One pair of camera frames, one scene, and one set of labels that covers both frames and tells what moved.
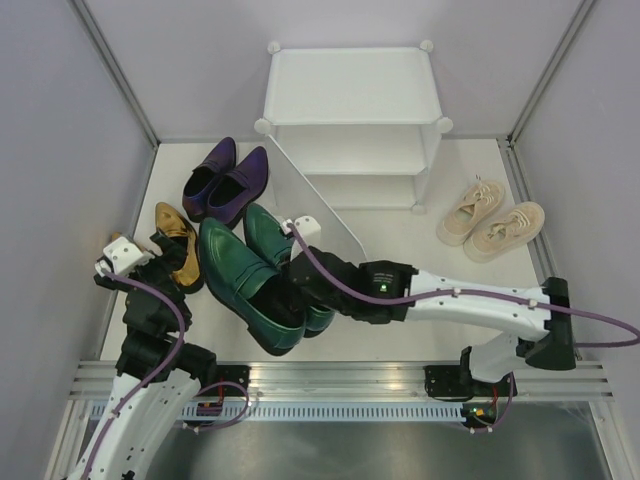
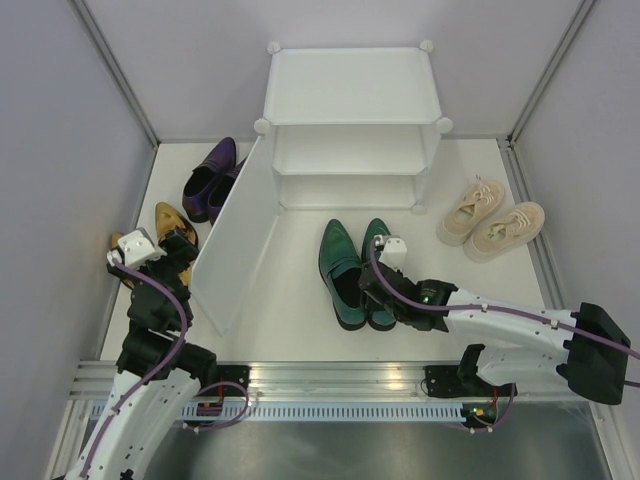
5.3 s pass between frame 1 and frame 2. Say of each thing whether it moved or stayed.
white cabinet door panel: moved
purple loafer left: stayed
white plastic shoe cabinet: stayed
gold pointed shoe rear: stayed
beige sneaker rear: stayed
